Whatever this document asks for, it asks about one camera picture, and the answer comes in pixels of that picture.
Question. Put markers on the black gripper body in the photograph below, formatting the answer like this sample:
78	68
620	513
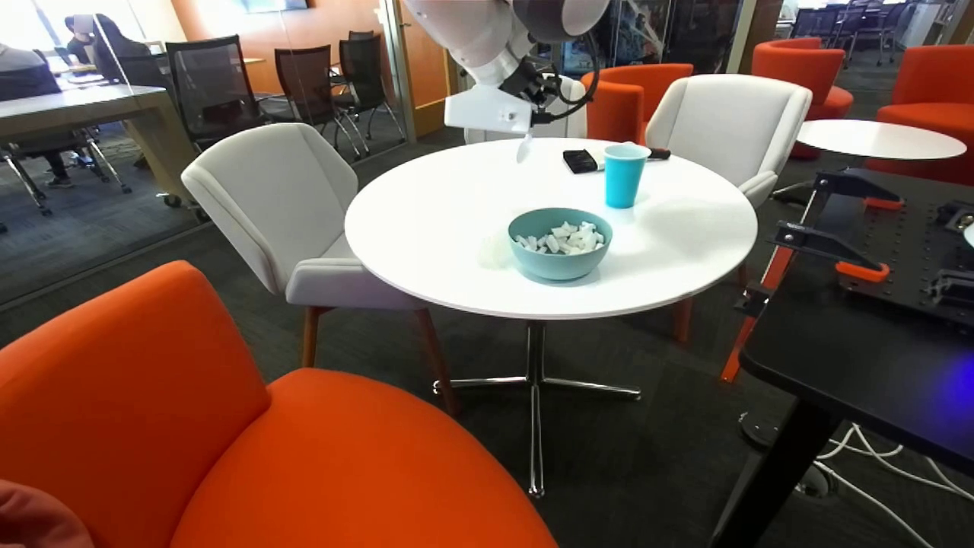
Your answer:
531	81

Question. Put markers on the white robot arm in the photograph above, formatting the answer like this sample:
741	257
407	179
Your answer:
465	31

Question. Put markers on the teal bowl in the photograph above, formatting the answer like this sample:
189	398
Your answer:
557	268

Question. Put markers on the grey upholstered armchair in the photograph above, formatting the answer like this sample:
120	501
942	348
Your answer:
731	123
276	202
488	116

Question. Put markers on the orange wooden door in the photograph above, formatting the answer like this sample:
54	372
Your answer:
431	87

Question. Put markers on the orange upholstered armchair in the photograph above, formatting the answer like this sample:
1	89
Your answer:
932	87
641	100
800	66
305	468

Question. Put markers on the blue plastic cup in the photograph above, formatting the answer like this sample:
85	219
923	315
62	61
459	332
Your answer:
620	183

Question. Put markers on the white crumbled pieces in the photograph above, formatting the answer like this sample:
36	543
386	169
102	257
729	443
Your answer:
564	242

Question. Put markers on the dark mesh chair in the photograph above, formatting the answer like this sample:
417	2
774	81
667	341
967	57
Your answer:
364	66

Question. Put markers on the brown mesh chair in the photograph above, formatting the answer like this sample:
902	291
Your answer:
303	81

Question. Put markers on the black mesh office chair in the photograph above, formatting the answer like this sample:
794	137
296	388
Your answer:
208	87

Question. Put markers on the black orange bar clamp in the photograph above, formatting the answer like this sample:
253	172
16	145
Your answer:
823	242
847	186

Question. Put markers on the small white round table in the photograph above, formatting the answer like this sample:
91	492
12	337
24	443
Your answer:
877	137

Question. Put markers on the black high-back office chair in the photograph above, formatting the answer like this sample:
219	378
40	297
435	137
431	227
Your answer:
124	51

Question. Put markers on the black round floor plate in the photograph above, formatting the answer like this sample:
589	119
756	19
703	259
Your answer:
760	426

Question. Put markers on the black workbench table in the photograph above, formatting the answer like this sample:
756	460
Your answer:
862	353

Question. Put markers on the light wooden desk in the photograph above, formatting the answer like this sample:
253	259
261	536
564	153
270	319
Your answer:
79	106

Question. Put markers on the black metal fixture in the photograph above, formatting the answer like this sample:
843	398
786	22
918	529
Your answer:
949	294
956	227

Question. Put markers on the seated person dark hair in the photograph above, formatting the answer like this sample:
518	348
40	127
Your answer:
79	31

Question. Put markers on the dark red rounded cushion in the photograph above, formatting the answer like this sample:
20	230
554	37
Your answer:
35	518

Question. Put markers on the chrome table pedestal base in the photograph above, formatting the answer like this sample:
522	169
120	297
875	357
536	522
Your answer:
533	406

